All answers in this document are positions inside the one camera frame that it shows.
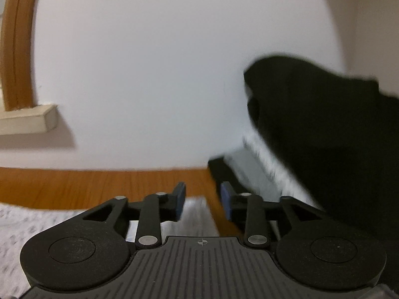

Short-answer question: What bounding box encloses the black cloth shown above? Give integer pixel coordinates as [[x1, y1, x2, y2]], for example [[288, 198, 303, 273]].
[[243, 54, 399, 250]]

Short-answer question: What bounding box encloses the folded grey white garment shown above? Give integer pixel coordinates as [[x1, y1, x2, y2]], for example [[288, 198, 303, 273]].
[[224, 133, 323, 210]]

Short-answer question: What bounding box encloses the wooden window frame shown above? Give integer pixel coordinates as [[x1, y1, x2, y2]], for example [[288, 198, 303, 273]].
[[0, 0, 43, 112]]

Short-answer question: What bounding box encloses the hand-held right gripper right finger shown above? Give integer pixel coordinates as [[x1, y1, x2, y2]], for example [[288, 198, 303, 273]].
[[220, 181, 327, 252]]

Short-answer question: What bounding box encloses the white speckled cloth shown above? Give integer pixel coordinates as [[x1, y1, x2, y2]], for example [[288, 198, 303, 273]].
[[0, 195, 220, 299]]

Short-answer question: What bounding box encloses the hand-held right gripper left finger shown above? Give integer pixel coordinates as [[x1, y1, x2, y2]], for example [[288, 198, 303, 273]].
[[82, 182, 188, 252]]

